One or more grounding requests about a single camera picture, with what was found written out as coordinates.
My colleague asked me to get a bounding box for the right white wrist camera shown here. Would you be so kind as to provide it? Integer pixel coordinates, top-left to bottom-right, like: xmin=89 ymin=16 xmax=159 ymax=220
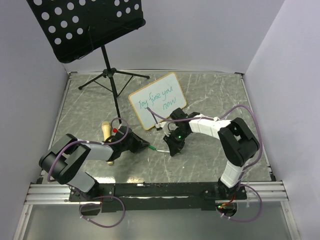
xmin=155 ymin=121 xmax=171 ymax=137

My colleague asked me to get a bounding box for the white green whiteboard marker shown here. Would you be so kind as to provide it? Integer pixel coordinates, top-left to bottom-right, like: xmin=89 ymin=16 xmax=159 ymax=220
xmin=155 ymin=149 xmax=170 ymax=153

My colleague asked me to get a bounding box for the black perforated music stand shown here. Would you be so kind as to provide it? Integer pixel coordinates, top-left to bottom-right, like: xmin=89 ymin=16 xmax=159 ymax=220
xmin=25 ymin=0 xmax=151 ymax=126

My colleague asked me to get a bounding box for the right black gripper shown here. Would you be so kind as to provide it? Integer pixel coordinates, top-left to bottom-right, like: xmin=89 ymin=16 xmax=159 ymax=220
xmin=163 ymin=128 xmax=191 ymax=157

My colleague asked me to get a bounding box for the yellow framed whiteboard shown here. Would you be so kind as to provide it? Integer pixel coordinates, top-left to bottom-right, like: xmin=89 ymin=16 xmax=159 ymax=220
xmin=128 ymin=72 xmax=187 ymax=131

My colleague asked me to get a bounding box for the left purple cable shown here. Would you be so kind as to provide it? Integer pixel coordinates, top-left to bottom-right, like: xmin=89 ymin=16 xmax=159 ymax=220
xmin=46 ymin=117 xmax=130 ymax=228

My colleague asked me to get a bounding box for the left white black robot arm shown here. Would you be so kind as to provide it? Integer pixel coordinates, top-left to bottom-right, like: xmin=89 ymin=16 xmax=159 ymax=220
xmin=38 ymin=126 xmax=150 ymax=201

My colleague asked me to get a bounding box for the aluminium extrusion rail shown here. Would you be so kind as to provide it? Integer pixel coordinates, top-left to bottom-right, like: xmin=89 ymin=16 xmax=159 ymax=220
xmin=24 ymin=183 xmax=76 ymax=205

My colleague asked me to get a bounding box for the wooden toy microphone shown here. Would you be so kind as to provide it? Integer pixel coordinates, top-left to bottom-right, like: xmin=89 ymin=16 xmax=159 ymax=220
xmin=100 ymin=120 xmax=115 ymax=166

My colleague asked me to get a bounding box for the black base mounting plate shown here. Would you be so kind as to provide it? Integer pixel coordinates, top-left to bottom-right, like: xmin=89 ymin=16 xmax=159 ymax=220
xmin=69 ymin=182 xmax=247 ymax=213

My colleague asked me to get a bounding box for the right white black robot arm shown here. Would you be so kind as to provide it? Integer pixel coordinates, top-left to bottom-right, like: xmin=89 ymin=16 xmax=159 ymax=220
xmin=162 ymin=108 xmax=262 ymax=199

